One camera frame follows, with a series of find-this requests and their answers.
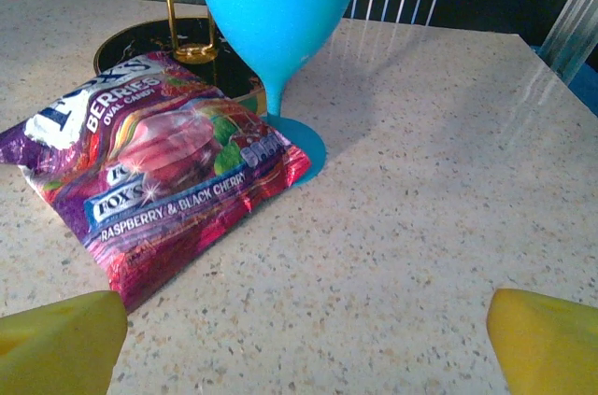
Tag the aluminium frame post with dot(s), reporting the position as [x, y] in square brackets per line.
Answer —
[574, 26]

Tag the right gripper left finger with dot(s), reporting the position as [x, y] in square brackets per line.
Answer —
[56, 348]

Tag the blue wine glass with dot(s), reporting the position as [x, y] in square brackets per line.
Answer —
[275, 7]

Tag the purple candy bag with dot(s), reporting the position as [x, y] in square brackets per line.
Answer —
[154, 171]

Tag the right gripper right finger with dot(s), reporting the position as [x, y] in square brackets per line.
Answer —
[546, 348]

